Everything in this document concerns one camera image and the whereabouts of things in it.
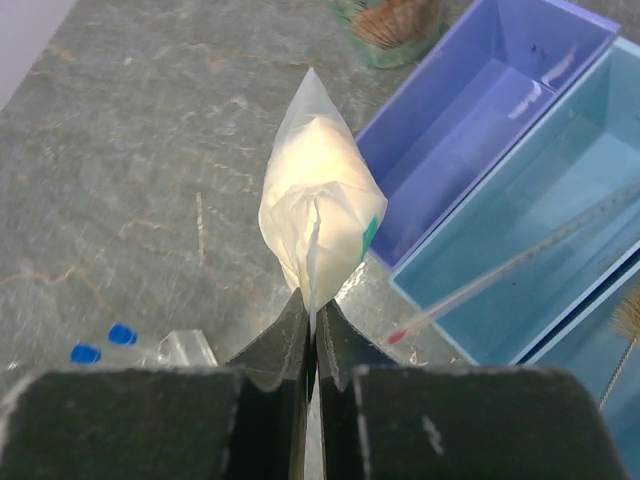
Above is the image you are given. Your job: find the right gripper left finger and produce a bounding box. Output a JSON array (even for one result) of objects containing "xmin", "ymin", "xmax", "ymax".
[{"xmin": 1, "ymin": 293, "xmax": 310, "ymax": 479}]

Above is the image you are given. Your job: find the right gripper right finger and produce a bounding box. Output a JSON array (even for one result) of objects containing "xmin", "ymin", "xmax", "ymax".
[{"xmin": 315, "ymin": 303, "xmax": 628, "ymax": 479}]

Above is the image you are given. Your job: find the glass pipette rod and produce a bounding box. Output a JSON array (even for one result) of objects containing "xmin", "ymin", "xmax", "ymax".
[{"xmin": 386, "ymin": 180, "xmax": 639, "ymax": 345}]

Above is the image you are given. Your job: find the test tube blue cap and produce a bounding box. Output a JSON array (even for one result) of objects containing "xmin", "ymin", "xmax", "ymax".
[
  {"xmin": 107, "ymin": 323, "xmax": 160, "ymax": 350},
  {"xmin": 68, "ymin": 342, "xmax": 146, "ymax": 369}
]

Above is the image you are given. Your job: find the bag of white powder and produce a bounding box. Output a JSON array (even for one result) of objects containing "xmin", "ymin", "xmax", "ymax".
[{"xmin": 258, "ymin": 70, "xmax": 388, "ymax": 316}]

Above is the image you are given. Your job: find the clear test tube rack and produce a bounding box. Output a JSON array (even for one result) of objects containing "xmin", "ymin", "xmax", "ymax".
[{"xmin": 133, "ymin": 329, "xmax": 218, "ymax": 368}]

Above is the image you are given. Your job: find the light blue bin right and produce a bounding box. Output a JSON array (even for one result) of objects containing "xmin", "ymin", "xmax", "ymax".
[{"xmin": 525, "ymin": 271, "xmax": 639, "ymax": 479}]

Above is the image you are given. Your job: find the light blue bin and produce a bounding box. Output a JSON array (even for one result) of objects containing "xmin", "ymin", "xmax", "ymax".
[
  {"xmin": 525, "ymin": 271, "xmax": 639, "ymax": 479},
  {"xmin": 386, "ymin": 38, "xmax": 639, "ymax": 365}
]

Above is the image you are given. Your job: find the light blue bin left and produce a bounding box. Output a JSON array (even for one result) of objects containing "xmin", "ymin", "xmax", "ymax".
[{"xmin": 386, "ymin": 38, "xmax": 639, "ymax": 365}]

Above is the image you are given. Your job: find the purple bin leftmost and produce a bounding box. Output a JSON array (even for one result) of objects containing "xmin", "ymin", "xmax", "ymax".
[{"xmin": 357, "ymin": 0, "xmax": 620, "ymax": 269}]

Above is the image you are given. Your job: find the beige cartoon mug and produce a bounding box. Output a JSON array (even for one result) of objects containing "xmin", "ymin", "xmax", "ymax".
[{"xmin": 327, "ymin": 0, "xmax": 445, "ymax": 69}]

